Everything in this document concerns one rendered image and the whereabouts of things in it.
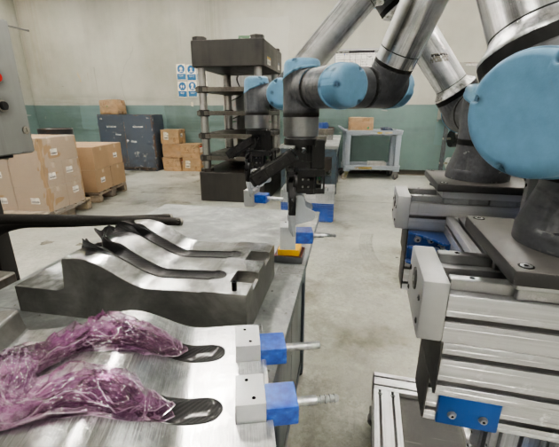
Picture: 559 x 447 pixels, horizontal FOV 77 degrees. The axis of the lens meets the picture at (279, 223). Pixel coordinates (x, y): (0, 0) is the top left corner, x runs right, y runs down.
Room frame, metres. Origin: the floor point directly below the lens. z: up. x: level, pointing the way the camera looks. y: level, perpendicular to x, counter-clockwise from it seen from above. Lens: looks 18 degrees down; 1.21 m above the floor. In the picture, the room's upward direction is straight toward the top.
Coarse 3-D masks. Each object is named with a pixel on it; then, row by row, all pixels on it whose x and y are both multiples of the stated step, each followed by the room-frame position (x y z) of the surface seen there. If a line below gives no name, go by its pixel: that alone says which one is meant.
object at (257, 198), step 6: (246, 192) 1.13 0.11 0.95; (258, 192) 1.15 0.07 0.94; (264, 192) 1.15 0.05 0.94; (246, 198) 1.13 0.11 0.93; (252, 198) 1.12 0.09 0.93; (258, 198) 1.12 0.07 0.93; (264, 198) 1.11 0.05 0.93; (270, 198) 1.12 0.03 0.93; (276, 198) 1.12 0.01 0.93; (282, 198) 1.11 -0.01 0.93; (246, 204) 1.13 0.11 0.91; (252, 204) 1.12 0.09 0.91
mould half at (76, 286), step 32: (160, 224) 0.86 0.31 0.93; (96, 256) 0.64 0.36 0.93; (160, 256) 0.73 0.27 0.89; (32, 288) 0.65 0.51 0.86; (64, 288) 0.63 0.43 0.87; (96, 288) 0.62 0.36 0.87; (128, 288) 0.61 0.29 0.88; (160, 288) 0.60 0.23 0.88; (192, 288) 0.59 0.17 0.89; (224, 288) 0.59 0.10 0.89; (256, 288) 0.64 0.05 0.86; (192, 320) 0.58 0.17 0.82; (224, 320) 0.57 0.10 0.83
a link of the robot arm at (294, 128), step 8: (288, 120) 0.74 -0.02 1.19; (296, 120) 0.73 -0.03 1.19; (304, 120) 0.73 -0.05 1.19; (312, 120) 0.74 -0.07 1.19; (288, 128) 0.74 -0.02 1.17; (296, 128) 0.73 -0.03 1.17; (304, 128) 0.73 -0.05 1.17; (312, 128) 0.74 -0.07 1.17; (288, 136) 0.74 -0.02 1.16; (296, 136) 0.73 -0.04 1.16; (304, 136) 0.73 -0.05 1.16; (312, 136) 0.74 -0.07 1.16
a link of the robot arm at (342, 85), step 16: (336, 64) 0.65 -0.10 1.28; (352, 64) 0.64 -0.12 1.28; (304, 80) 0.70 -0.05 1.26; (320, 80) 0.65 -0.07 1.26; (336, 80) 0.62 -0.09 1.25; (352, 80) 0.63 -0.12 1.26; (368, 80) 0.68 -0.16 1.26; (304, 96) 0.70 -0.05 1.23; (320, 96) 0.65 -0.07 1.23; (336, 96) 0.63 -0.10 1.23; (352, 96) 0.64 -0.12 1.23; (368, 96) 0.68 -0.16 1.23
